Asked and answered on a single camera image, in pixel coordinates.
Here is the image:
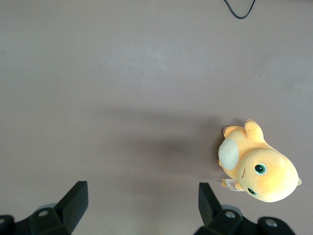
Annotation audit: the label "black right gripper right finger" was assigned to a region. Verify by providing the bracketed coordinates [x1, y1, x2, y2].
[195, 182, 246, 235]

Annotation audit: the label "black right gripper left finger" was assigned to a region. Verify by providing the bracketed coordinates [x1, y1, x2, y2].
[16, 181, 89, 235]

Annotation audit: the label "orange plush toy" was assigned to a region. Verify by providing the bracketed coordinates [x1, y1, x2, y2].
[217, 118, 303, 204]

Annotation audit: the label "black looped cable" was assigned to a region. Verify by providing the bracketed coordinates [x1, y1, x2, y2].
[223, 0, 257, 19]

